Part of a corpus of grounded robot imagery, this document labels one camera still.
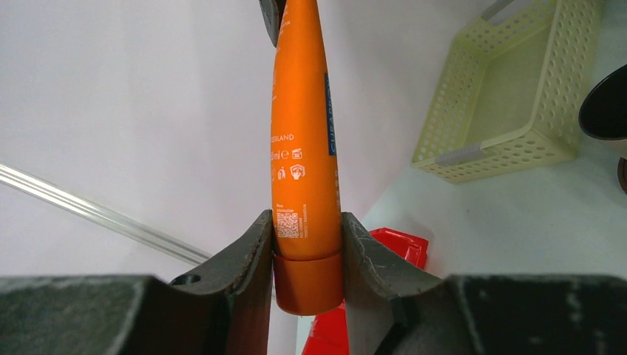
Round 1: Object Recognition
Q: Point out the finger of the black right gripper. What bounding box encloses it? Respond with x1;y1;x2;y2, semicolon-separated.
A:
259;0;287;47

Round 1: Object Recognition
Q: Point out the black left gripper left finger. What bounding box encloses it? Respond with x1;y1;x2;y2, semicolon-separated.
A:
1;210;272;354

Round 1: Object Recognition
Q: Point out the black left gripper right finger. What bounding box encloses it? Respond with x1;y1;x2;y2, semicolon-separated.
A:
342;212;626;354

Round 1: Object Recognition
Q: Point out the cream plastic basket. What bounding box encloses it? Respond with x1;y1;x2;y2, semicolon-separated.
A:
411;1;605;183

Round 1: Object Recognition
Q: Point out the brown mug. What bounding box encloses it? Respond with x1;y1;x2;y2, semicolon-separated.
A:
578;64;626;158

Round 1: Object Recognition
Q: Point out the brown oval wooden tray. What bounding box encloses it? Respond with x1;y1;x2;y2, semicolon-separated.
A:
617;158;627;194

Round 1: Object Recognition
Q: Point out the red divided organizer bin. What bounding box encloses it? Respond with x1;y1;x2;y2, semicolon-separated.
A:
301;228;429;354

